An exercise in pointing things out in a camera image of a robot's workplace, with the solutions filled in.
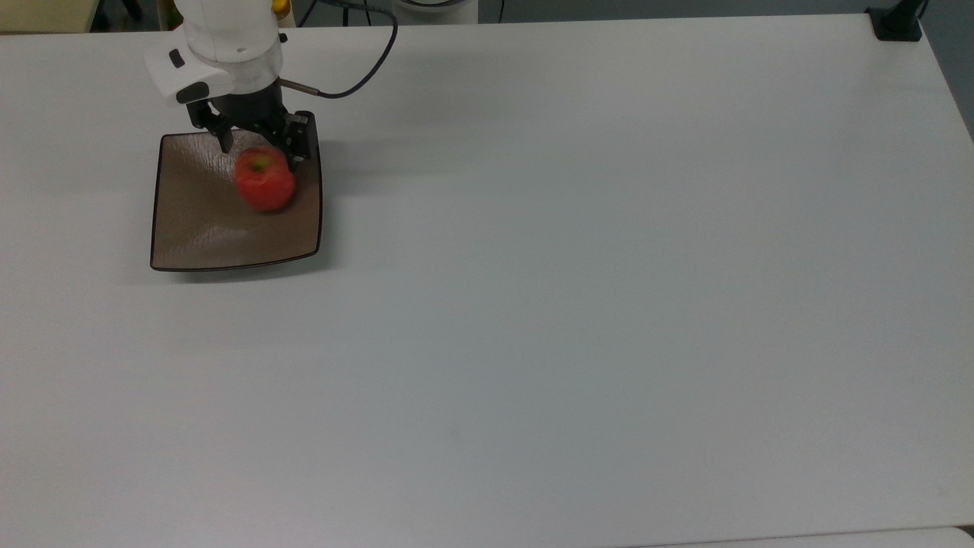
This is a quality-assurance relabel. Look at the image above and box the red apple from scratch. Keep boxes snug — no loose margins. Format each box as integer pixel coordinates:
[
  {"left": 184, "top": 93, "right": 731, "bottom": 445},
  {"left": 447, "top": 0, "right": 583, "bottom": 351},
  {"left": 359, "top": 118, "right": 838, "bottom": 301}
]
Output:
[{"left": 233, "top": 145, "right": 298, "bottom": 214}]

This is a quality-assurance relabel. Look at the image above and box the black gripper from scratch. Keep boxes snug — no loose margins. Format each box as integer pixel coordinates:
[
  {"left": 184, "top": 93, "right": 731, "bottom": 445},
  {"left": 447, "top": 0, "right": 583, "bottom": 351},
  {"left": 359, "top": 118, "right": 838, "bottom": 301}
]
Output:
[{"left": 187, "top": 81, "right": 318, "bottom": 170}]

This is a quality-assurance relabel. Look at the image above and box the beige box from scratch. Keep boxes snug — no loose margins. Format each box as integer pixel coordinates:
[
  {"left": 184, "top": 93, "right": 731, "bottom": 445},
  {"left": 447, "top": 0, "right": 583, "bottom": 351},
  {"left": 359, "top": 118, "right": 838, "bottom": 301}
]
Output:
[{"left": 0, "top": 0, "right": 101, "bottom": 33}]

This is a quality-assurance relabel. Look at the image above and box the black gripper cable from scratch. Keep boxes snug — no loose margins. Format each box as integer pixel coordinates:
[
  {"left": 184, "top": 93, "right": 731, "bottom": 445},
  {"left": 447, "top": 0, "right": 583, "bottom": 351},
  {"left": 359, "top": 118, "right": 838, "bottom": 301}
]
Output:
[{"left": 277, "top": 0, "right": 399, "bottom": 100}]

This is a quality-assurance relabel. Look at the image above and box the square brown ceramic plate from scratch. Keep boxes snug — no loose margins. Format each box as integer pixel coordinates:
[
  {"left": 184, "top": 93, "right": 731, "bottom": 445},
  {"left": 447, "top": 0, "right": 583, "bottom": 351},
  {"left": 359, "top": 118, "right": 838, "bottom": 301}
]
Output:
[{"left": 149, "top": 129, "right": 324, "bottom": 273}]

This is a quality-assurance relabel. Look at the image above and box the black table clamp base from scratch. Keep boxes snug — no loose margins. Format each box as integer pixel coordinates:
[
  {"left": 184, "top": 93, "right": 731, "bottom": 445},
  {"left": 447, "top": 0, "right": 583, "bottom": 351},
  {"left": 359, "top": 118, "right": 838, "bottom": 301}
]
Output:
[{"left": 866, "top": 0, "right": 931, "bottom": 43}]

